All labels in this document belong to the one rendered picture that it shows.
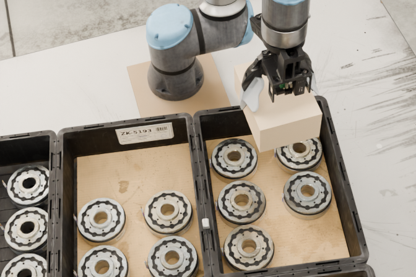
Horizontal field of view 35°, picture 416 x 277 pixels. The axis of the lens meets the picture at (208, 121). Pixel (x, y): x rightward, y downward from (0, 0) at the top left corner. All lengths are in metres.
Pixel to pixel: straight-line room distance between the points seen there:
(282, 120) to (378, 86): 0.65
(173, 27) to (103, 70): 0.35
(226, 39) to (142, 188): 0.42
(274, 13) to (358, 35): 0.92
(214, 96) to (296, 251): 0.53
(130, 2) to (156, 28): 1.45
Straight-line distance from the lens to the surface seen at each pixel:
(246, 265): 1.36
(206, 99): 1.74
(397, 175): 1.68
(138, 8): 3.02
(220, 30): 1.62
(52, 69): 1.92
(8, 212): 1.54
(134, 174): 1.51
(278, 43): 1.07
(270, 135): 1.23
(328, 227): 1.44
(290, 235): 1.42
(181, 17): 1.61
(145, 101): 1.75
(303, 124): 1.24
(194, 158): 1.40
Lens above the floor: 2.12
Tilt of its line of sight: 55 degrees down
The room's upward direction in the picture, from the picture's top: 6 degrees counter-clockwise
